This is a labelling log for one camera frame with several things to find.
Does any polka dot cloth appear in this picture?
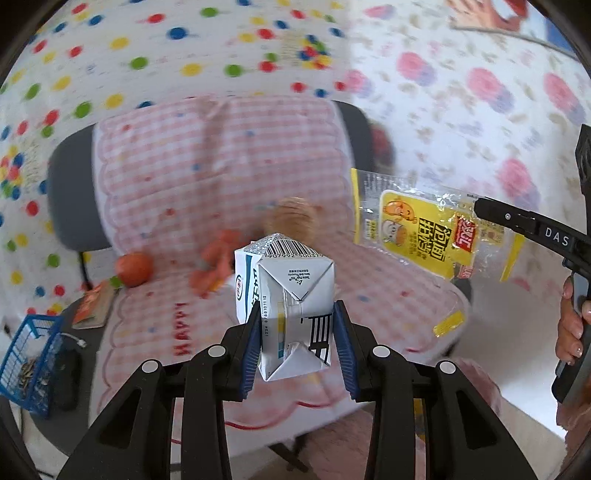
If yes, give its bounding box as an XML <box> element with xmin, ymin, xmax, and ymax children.
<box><xmin>0</xmin><ymin>0</ymin><xmax>358</xmax><ymax>326</ymax></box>

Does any blue plastic basket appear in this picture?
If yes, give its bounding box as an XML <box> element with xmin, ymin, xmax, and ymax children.
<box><xmin>0</xmin><ymin>315</ymin><xmax>65</xmax><ymax>419</ymax></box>

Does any grey office chair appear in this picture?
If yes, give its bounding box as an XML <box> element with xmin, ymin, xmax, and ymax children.
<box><xmin>48</xmin><ymin>100</ymin><xmax>474</xmax><ymax>472</ymax></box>

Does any woven bamboo basket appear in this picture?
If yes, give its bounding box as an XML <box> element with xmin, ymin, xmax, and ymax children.
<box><xmin>263</xmin><ymin>198</ymin><xmax>325</xmax><ymax>246</ymax></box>

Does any white milk carton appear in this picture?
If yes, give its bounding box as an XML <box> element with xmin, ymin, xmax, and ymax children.
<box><xmin>234</xmin><ymin>232</ymin><xmax>335</xmax><ymax>382</ymax></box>

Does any yellow wrapper scrap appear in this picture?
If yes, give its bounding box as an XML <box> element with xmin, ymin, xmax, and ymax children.
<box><xmin>433</xmin><ymin>311</ymin><xmax>465</xmax><ymax>337</ymax></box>

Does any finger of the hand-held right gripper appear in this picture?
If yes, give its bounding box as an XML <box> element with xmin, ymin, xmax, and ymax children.
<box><xmin>475</xmin><ymin>198</ymin><xmax>581</xmax><ymax>256</ymax></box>

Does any pink checkered cloth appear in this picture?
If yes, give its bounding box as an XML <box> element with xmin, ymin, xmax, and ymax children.
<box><xmin>90</xmin><ymin>95</ymin><xmax>468</xmax><ymax>444</ymax></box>

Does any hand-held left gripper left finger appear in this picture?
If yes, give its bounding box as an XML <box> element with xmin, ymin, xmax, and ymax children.
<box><xmin>55</xmin><ymin>305</ymin><xmax>264</xmax><ymax>480</ymax></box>

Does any person's right forearm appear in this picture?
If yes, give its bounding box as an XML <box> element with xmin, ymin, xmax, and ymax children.
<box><xmin>561</xmin><ymin>397</ymin><xmax>591</xmax><ymax>468</ymax></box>

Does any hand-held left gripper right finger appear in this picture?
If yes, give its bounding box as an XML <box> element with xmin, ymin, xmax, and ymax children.
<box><xmin>331</xmin><ymin>300</ymin><xmax>539</xmax><ymax>480</ymax></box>

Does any orange printed poster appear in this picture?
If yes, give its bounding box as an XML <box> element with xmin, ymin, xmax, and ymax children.
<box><xmin>445</xmin><ymin>0</ymin><xmax>583</xmax><ymax>61</ymax></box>

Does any yellow snack packet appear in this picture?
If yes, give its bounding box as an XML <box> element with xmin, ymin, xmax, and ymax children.
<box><xmin>351</xmin><ymin>168</ymin><xmax>525</xmax><ymax>284</ymax></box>

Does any person's right hand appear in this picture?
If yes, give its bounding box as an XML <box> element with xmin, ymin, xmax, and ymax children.
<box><xmin>556</xmin><ymin>276</ymin><xmax>591</xmax><ymax>366</ymax></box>

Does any black device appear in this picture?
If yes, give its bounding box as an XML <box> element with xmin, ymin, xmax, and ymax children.
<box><xmin>50</xmin><ymin>350</ymin><xmax>85</xmax><ymax>412</ymax></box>

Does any floral cloth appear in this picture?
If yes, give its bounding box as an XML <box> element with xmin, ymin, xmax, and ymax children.
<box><xmin>344</xmin><ymin>0</ymin><xmax>591</xmax><ymax>416</ymax></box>

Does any red tomato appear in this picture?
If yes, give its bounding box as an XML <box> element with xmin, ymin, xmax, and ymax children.
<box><xmin>111</xmin><ymin>251</ymin><xmax>154</xmax><ymax>289</ymax></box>

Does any pile of seed shells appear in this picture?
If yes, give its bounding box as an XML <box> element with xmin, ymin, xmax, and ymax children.
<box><xmin>16</xmin><ymin>357</ymin><xmax>54</xmax><ymax>409</ymax></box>

